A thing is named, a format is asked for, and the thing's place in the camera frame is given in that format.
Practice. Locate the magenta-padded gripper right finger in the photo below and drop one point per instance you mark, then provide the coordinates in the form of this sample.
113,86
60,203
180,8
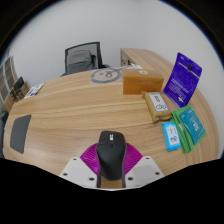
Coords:
146,170

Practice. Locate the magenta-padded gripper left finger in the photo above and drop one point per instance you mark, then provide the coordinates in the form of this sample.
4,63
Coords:
76,170

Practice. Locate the black computer mouse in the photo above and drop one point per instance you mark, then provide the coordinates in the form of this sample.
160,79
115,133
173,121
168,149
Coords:
111,156

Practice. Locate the dark grey mouse pad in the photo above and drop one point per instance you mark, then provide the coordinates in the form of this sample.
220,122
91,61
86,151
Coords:
20,134

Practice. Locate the blue wet wipes pack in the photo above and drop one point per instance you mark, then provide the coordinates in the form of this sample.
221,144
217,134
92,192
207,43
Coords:
171,136

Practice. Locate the green flat packet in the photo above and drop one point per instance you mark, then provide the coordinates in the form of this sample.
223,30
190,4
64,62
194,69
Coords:
185,141

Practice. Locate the brown paper package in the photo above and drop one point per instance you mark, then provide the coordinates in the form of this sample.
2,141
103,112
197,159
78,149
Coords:
159,108

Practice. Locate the teal flat packet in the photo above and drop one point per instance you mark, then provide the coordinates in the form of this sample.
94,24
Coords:
192,125

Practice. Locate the orange-brown wooden box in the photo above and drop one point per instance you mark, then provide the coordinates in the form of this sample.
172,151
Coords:
142,85

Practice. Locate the white printed leaflet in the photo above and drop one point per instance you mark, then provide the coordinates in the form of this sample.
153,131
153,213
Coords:
34,90

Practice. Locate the purple printed pouch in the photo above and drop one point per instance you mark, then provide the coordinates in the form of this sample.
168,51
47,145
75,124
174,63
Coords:
181,81

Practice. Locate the white paper sheet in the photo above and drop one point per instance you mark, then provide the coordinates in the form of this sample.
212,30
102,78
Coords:
135,66

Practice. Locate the grey backpack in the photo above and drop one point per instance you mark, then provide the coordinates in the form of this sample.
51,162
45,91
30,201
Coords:
79,61

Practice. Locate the wooden side desk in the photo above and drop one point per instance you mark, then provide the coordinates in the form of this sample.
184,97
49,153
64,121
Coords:
150,57

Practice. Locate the wooden shelf unit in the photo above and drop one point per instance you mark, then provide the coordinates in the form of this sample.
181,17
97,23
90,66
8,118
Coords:
7,76

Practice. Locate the black mesh office chair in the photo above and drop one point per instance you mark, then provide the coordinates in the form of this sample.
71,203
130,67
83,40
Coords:
81,45

